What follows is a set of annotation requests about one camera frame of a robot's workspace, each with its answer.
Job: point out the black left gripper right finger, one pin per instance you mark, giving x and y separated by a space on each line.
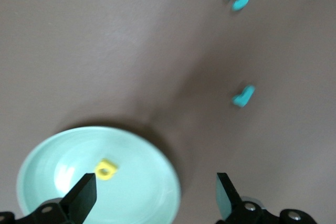
225 197

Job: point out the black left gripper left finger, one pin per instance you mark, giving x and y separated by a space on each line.
81 197

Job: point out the yellow foam letter a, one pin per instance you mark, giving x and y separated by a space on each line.
111 171

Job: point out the teal foam letter r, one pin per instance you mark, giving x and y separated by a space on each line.
242 99

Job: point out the green plate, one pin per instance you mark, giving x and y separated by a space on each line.
131 169

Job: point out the brown table cover sheet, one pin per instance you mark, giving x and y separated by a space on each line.
105 51

